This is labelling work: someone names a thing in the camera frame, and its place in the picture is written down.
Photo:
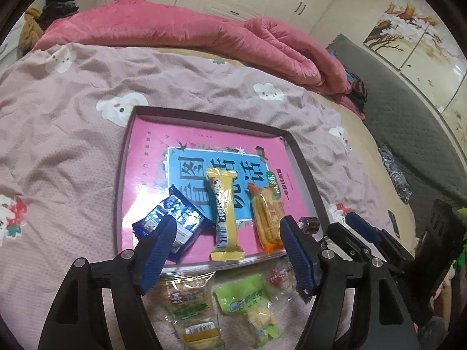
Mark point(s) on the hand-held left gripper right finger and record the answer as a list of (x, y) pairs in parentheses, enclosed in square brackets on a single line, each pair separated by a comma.
[(299, 259)]

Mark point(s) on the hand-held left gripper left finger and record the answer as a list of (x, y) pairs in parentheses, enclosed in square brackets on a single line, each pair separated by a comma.
[(157, 259)]

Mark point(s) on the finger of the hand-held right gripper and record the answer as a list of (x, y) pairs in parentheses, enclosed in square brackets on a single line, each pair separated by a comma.
[(361, 222), (343, 235)]

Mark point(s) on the clear pastry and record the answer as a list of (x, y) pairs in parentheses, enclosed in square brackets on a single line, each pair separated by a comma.
[(279, 279)]

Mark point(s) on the small dark candy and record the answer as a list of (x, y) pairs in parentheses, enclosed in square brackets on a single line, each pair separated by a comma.
[(310, 224)]

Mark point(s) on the green label pastry packet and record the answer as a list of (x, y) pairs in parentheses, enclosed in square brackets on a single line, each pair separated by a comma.
[(189, 299)]

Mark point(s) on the orange cracker packet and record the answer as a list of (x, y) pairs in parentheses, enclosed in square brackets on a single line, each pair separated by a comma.
[(266, 215)]

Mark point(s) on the blue snack packet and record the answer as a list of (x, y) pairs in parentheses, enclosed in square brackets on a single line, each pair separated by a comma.
[(189, 215)]

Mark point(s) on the green milk candy packet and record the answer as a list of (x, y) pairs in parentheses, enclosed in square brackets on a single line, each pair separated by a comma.
[(240, 299)]

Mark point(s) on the yellow wafer bar packet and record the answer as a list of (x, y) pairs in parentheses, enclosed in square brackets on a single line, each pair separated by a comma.
[(224, 207)]

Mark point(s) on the dark cardboard tray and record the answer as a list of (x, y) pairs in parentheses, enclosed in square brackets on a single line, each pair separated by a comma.
[(219, 120)]

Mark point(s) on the small dark flat object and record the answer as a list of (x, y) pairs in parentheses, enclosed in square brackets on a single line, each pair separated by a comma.
[(392, 220)]

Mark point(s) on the patterned dark cloth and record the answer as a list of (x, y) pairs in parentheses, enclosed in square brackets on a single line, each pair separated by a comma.
[(394, 171)]

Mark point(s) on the beige mattress sheet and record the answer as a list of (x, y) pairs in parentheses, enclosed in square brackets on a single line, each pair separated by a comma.
[(357, 146)]

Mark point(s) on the pink book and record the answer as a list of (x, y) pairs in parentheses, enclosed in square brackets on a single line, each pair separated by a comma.
[(153, 160)]

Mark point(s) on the grey padded headboard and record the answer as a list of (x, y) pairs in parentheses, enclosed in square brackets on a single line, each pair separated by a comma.
[(408, 127)]

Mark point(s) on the striped dark clothes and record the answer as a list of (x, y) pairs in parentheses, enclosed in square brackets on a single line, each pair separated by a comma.
[(357, 91)]

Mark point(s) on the pink printed bedsheet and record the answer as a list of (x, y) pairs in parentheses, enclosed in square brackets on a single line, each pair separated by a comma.
[(54, 135)]

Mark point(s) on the pink quilt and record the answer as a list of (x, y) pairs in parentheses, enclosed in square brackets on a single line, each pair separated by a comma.
[(182, 32)]

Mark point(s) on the brown knitted cloth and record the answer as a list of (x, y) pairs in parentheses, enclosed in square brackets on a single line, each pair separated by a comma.
[(31, 25)]

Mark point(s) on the dark clothes pile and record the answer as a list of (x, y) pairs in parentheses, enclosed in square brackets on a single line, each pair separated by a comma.
[(60, 3)]

